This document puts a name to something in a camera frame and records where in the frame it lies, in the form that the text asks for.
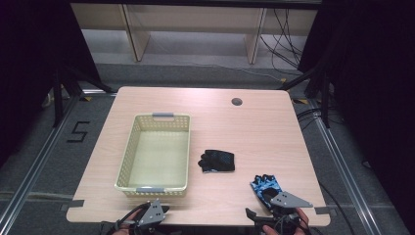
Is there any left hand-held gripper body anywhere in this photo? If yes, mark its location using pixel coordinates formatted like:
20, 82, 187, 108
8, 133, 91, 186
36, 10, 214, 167
129, 199, 168, 235

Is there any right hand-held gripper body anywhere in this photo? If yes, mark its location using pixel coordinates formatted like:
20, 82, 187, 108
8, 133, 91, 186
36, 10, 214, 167
260, 191, 314, 235

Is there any blue camouflage glove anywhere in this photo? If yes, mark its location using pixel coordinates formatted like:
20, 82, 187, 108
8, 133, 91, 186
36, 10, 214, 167
250, 173, 284, 211

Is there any cream plastic basket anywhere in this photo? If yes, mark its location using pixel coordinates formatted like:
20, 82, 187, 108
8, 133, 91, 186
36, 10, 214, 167
114, 112, 192, 198

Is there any black glove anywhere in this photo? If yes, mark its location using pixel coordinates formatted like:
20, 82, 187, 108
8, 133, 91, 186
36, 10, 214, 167
197, 149, 236, 173

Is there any person's right hand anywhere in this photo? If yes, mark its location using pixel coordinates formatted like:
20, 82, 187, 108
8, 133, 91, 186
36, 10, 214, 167
261, 208, 311, 235

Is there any person's left hand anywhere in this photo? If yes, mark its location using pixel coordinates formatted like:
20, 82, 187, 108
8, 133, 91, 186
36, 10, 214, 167
111, 209, 145, 235

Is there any black metal stand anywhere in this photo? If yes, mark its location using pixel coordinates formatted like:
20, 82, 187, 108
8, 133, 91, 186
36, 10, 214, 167
277, 65, 331, 129
51, 65, 115, 129

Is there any black curtain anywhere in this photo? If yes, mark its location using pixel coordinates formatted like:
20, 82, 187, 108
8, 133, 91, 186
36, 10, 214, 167
298, 0, 415, 226
0, 0, 102, 167

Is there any light wooden shelf unit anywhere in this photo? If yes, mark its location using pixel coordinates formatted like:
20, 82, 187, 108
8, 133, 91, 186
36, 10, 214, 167
69, 3, 319, 66

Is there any black floor cable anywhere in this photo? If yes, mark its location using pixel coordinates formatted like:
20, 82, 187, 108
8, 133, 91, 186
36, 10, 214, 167
317, 180, 355, 235

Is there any aluminium floor rail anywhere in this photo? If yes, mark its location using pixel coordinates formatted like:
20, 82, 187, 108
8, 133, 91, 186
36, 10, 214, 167
0, 94, 83, 231
308, 99, 381, 235

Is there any bundle of black cables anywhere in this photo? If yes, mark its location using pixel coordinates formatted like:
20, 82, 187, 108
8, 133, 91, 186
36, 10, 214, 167
259, 8, 305, 71

